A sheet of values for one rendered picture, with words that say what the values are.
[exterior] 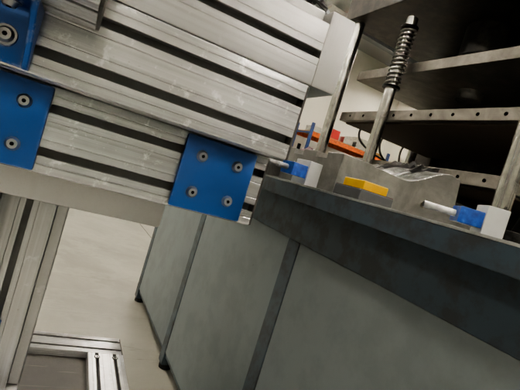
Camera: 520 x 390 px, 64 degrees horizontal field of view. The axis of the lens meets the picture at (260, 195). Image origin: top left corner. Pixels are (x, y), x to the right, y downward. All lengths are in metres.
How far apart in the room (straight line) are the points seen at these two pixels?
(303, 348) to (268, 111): 0.55
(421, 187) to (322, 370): 0.51
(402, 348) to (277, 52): 0.46
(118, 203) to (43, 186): 0.09
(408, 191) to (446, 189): 0.13
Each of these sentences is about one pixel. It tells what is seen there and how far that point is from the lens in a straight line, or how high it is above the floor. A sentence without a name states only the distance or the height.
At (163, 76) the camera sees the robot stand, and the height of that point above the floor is 0.85.
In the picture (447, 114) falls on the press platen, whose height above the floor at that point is 1.26.
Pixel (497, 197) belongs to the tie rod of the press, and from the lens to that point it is 1.56.
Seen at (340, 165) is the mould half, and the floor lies 0.86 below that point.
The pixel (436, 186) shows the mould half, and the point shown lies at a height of 0.90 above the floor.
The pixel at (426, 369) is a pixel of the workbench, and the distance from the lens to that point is 0.67.
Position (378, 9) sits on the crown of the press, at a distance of 2.44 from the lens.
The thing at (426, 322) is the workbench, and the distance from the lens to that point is 0.67.
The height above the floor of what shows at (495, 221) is 0.83.
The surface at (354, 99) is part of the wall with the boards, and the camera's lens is 10.26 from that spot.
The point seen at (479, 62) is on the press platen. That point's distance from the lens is 1.97.
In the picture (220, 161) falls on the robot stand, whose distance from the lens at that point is 0.49.
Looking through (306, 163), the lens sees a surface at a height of 0.85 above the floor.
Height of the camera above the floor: 0.79
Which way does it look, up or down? 2 degrees down
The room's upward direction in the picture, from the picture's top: 17 degrees clockwise
